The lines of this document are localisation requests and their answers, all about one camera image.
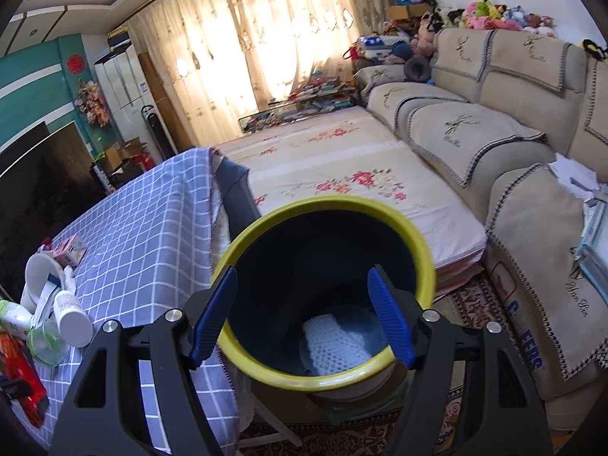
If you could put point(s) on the cream patterned curtain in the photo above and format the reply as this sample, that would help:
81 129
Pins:
256 42

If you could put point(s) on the pile of plush toys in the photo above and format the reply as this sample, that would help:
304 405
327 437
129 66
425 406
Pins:
494 14

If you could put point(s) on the artificial flower bunch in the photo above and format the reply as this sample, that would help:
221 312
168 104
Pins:
92 102

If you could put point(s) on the patterned rug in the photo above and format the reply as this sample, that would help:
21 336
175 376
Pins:
479 308

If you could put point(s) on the blue star print bag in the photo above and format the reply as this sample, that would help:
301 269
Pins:
377 46

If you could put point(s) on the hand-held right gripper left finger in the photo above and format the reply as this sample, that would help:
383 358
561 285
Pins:
212 316

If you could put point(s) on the white standing air conditioner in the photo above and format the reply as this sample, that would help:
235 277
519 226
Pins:
121 85

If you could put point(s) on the white paper cup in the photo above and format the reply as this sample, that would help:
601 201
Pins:
40 273

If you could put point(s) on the red round wall ornament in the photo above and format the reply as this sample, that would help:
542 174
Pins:
75 63

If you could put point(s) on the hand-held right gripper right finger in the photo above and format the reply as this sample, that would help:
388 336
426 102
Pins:
389 316

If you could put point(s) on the green and white bottle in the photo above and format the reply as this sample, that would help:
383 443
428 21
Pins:
13 317

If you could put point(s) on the loose white papers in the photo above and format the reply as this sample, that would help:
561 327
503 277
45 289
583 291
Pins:
572 175

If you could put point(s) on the white knitted cloth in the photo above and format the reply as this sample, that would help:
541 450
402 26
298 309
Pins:
332 342

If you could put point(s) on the yellow rimmed dark bin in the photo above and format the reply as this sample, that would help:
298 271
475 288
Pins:
304 256

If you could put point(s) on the pink box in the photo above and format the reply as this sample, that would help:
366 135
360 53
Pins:
70 249

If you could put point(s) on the beige sofa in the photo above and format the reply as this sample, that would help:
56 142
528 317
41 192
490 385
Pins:
513 118

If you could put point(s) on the open cardboard box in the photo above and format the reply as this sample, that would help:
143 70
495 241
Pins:
127 154

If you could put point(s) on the blue checked tablecloth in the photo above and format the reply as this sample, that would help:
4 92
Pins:
142 223

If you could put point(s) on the black television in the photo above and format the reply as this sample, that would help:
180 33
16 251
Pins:
42 190

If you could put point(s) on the floral sheet mattress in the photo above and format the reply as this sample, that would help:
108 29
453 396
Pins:
342 161

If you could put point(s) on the red snack packet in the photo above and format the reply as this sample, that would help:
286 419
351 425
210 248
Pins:
21 375

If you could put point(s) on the clear plastic cup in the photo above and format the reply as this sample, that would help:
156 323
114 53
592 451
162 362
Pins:
47 342

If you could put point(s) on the white plastic bottle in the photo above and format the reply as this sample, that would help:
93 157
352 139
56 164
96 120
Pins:
72 316

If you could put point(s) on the clear blue plastic bag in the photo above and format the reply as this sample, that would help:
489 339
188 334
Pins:
593 242

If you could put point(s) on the black tower fan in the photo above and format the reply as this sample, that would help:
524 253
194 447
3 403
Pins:
153 130

